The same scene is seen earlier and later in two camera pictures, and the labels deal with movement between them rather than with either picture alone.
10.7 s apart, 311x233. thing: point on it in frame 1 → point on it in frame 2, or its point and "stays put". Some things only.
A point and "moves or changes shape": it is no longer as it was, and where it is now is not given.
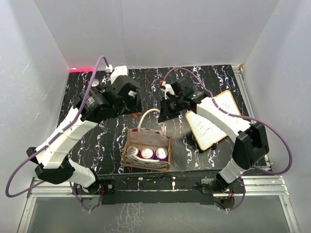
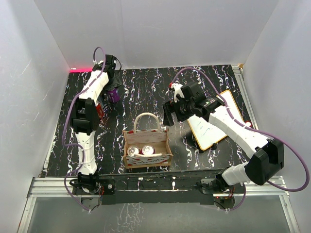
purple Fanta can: x=161 y=154 moves or changes shape
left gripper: x=134 y=106 → x=116 y=84
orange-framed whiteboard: x=206 y=135 stays put
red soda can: x=136 y=114 moves or changes shape
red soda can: x=132 y=150 stays put
